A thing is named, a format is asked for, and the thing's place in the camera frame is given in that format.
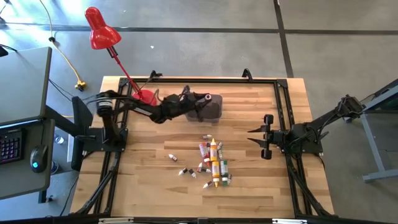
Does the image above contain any yellow extension cable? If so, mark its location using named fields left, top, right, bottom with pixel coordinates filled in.
left=39, top=0, right=87, bottom=91

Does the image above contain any grey computer desk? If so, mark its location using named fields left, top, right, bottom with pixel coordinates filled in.
left=0, top=119, right=56, bottom=200

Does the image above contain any silver metal bracket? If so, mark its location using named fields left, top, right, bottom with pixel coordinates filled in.
left=272, top=218, right=308, bottom=224
left=98, top=217, right=135, bottom=224

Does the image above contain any large yellow food coloring bottle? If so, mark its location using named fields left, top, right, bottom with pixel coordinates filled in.
left=209, top=138, right=218, bottom=162

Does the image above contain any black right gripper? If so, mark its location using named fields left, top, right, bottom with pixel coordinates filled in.
left=248, top=114, right=287, bottom=160

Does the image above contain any black cable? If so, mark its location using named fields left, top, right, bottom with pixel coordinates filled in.
left=58, top=175, right=80, bottom=217
left=48, top=78, right=75, bottom=103

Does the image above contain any large green food coloring bottle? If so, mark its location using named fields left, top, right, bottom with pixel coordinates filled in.
left=220, top=159, right=229, bottom=187

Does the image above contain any large red food coloring bottle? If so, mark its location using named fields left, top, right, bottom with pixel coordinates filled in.
left=199, top=142, right=211, bottom=166

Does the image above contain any black backlit keyboard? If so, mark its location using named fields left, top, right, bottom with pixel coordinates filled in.
left=0, top=129, right=24, bottom=165

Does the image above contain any computer monitor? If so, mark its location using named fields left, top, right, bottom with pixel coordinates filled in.
left=0, top=46, right=53, bottom=126

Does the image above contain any large orange food coloring bottle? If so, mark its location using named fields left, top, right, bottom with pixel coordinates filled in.
left=211, top=161, right=221, bottom=188

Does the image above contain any grey metal table frame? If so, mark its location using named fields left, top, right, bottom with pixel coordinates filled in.
left=345, top=79, right=398, bottom=183

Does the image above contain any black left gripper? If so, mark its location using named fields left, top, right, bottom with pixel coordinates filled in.
left=178, top=90, right=213, bottom=121

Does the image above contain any black computer mouse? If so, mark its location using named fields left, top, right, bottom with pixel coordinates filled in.
left=30, top=144, right=49, bottom=174

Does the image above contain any red desk lamp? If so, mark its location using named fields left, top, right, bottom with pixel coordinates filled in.
left=84, top=6, right=158, bottom=106

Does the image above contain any black aluminium table frame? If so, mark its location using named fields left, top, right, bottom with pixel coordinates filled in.
left=70, top=68, right=336, bottom=218

